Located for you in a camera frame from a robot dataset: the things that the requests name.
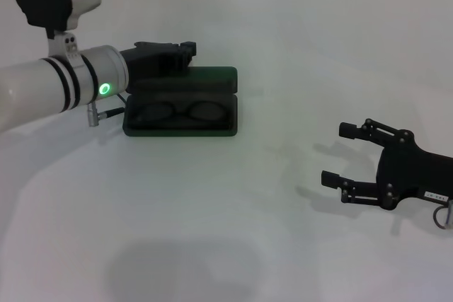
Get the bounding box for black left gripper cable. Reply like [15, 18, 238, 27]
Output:
[87, 93, 130, 129]

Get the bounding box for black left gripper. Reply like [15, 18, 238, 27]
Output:
[120, 40, 197, 79]

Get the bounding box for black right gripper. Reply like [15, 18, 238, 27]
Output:
[320, 117, 453, 211]

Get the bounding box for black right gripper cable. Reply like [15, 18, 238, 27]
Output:
[432, 199, 453, 229]

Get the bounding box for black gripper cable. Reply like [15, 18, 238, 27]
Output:
[87, 93, 130, 129]
[432, 199, 453, 229]

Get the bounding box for black glasses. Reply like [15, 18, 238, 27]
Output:
[135, 100, 226, 124]

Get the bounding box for green glasses case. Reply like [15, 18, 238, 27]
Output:
[122, 65, 239, 139]

